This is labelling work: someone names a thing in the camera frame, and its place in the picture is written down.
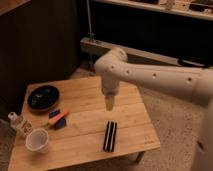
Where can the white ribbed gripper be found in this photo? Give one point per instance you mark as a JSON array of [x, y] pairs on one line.
[[110, 88]]

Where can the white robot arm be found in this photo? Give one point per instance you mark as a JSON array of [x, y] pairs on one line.
[[187, 83]]

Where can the wooden table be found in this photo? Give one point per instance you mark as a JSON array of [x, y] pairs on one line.
[[81, 140]]

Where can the lower blue block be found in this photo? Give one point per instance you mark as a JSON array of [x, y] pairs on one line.
[[60, 124]]

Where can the blue block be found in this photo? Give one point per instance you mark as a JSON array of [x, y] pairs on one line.
[[54, 113], [60, 124]]

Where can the grey metal beam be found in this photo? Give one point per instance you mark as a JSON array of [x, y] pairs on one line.
[[99, 48]]

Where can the upper blue block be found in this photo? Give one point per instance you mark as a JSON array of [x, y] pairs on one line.
[[54, 113]]

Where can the black bowl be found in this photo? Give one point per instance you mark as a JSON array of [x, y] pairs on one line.
[[43, 97]]

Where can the metal vertical pole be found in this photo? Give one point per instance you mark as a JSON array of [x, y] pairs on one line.
[[90, 32]]

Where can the clear plastic cup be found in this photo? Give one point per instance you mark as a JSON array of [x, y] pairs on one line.
[[38, 141]]

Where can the clear plastic bottle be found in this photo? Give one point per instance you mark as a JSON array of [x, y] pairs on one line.
[[20, 124]]

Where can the cluttered shelf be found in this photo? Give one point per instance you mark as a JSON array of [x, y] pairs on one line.
[[166, 6]]

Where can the black handle on beam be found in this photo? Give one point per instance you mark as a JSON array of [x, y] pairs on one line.
[[184, 63]]

